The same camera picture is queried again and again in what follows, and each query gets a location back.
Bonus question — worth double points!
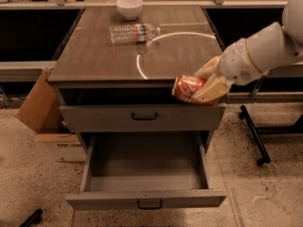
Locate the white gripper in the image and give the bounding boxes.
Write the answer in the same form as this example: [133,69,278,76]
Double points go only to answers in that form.
[192,39,262,103]

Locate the red coke can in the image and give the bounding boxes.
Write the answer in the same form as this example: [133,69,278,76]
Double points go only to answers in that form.
[172,75,218,105]

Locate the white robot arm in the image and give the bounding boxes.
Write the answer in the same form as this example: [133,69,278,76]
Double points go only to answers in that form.
[191,0,303,103]

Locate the closed upper grey drawer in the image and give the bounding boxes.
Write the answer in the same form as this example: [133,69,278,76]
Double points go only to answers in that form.
[60,104,225,132]

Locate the grey drawer cabinet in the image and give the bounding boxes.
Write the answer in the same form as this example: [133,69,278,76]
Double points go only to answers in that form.
[47,5,237,211]

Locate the open middle grey drawer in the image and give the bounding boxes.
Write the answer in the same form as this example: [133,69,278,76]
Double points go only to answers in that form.
[66,131,226,211]

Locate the black wheeled stand leg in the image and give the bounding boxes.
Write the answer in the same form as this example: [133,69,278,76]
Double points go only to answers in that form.
[239,105,271,166]

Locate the clear plastic water bottle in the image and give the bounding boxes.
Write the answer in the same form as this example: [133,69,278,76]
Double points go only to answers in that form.
[109,24,161,44]

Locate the white ceramic bowl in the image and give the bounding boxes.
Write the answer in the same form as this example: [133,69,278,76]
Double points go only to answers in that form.
[116,0,143,20]

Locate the cardboard box with flap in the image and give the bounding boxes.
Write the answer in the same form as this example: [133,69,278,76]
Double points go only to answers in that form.
[16,68,86,162]

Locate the black leg bottom left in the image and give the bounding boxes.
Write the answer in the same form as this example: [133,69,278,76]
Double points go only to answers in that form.
[19,209,43,227]

